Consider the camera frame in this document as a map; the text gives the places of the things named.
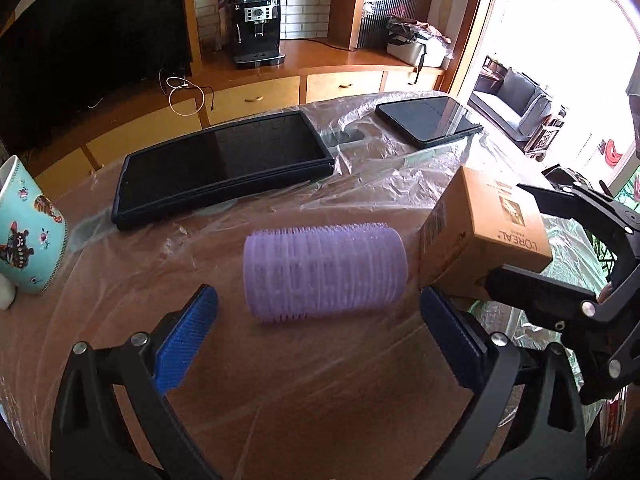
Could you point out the grey sofa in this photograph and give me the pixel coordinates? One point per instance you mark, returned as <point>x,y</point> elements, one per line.
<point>515,100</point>

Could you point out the large black tablet case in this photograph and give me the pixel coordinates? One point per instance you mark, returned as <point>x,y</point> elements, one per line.
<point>220,160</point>

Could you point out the wooden sideboard cabinet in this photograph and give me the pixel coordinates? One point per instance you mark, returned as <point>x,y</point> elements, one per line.
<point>260,95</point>

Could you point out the black television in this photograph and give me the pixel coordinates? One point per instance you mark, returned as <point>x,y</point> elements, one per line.
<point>85,45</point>

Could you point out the teal patterned mug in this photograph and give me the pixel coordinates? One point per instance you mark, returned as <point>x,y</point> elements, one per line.
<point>27,240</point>

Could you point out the black coffee machine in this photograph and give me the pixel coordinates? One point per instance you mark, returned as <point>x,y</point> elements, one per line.
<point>255,30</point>

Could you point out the brown cardboard box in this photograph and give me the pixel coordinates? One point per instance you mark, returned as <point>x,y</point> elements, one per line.
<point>480,220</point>

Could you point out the clear plastic table cover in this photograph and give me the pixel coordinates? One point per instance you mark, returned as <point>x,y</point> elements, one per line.
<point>320,390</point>

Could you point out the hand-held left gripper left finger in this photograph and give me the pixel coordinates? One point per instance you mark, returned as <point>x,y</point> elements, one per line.
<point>184,342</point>

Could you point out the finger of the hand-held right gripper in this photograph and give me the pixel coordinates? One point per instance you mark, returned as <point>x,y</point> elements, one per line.
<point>585,210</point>
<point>540,292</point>

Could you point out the small white object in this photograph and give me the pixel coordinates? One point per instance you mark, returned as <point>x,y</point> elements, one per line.
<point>6,296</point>

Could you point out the small black tablet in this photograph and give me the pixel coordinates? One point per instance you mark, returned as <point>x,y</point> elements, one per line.
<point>425,117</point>

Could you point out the purple hair roller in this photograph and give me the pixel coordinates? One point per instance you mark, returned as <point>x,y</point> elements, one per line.
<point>325,270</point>

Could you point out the bag on white box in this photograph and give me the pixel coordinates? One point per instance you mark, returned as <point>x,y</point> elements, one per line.
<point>415,40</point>

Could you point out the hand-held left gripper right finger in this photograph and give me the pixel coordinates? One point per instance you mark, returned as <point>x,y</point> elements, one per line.
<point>450,342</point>

